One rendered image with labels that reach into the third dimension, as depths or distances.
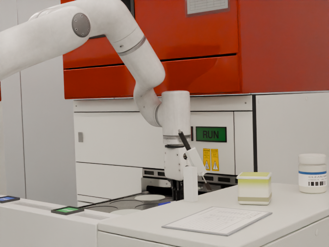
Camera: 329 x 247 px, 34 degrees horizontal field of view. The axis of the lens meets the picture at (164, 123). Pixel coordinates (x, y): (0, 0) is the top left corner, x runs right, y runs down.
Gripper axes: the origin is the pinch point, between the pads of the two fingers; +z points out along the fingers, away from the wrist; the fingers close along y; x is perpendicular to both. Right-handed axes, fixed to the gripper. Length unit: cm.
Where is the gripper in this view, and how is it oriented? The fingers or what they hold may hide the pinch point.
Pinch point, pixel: (178, 196)
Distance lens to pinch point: 164.0
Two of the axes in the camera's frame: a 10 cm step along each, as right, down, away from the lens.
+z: 0.3, 10.0, 0.5
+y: -5.1, -0.3, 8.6
